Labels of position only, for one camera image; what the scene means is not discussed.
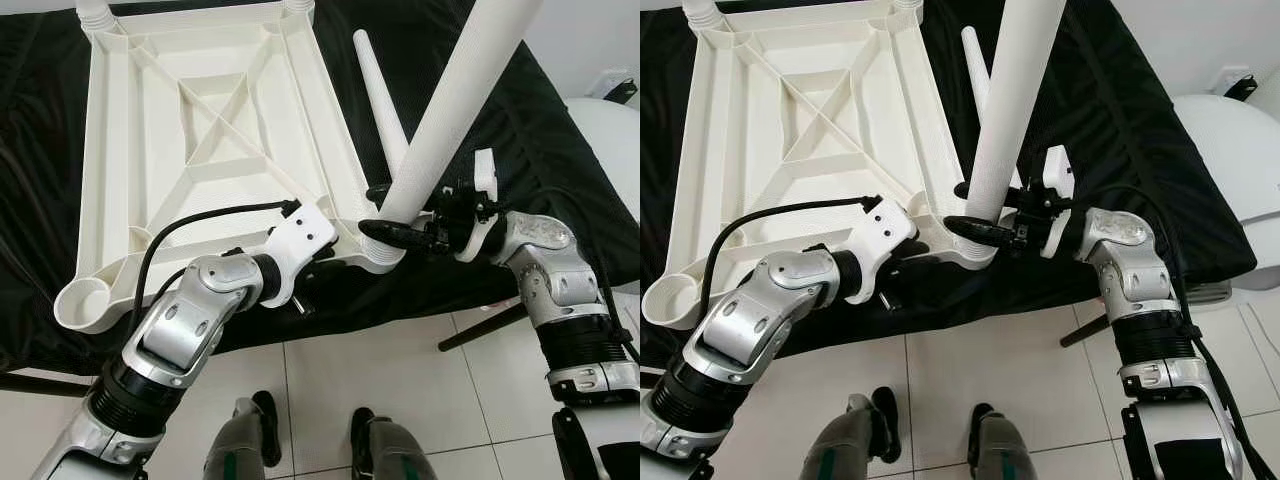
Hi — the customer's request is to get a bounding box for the white plastic children table top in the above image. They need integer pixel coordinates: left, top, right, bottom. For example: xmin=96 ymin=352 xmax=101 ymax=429
xmin=640 ymin=0 xmax=993 ymax=331
xmin=52 ymin=0 xmax=406 ymax=336

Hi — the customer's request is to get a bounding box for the black cloth table cover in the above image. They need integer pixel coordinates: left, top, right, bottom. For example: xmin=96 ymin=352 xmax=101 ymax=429
xmin=0 ymin=0 xmax=641 ymax=376
xmin=640 ymin=0 xmax=1256 ymax=371

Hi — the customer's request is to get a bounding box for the grey robot left foot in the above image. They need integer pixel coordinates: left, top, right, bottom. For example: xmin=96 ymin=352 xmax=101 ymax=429
xmin=205 ymin=390 xmax=283 ymax=480
xmin=805 ymin=387 xmax=901 ymax=480

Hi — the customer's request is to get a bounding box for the grey robot foot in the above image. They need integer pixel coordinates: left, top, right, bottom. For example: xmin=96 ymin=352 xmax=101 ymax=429
xmin=805 ymin=387 xmax=901 ymax=480
xmin=205 ymin=390 xmax=283 ymax=480
xmin=350 ymin=408 xmax=438 ymax=480
xmin=965 ymin=403 xmax=1041 ymax=480

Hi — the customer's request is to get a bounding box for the white dome appliance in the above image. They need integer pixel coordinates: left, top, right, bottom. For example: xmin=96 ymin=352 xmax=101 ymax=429
xmin=565 ymin=97 xmax=641 ymax=226
xmin=1170 ymin=92 xmax=1280 ymax=293

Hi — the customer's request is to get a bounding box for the grey robot right foot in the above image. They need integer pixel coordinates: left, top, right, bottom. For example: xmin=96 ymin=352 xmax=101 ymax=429
xmin=965 ymin=403 xmax=1041 ymax=480
xmin=350 ymin=408 xmax=438 ymax=480

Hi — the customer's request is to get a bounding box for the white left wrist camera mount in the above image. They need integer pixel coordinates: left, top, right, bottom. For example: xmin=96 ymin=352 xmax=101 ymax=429
xmin=262 ymin=203 xmax=338 ymax=306
xmin=850 ymin=198 xmax=919 ymax=303

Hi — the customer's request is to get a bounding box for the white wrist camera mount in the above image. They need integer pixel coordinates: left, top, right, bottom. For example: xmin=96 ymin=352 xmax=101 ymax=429
xmin=262 ymin=203 xmax=338 ymax=306
xmin=455 ymin=148 xmax=501 ymax=263
xmin=850 ymin=198 xmax=919 ymax=303
xmin=1038 ymin=145 xmax=1077 ymax=259

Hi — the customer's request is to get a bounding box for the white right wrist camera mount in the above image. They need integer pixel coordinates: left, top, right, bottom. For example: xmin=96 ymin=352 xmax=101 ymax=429
xmin=1038 ymin=145 xmax=1077 ymax=259
xmin=455 ymin=148 xmax=501 ymax=263

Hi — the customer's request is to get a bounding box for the wall socket with black plug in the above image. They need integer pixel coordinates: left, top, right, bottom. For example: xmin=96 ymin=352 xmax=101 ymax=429
xmin=598 ymin=72 xmax=639 ymax=106
xmin=1213 ymin=68 xmax=1259 ymax=101

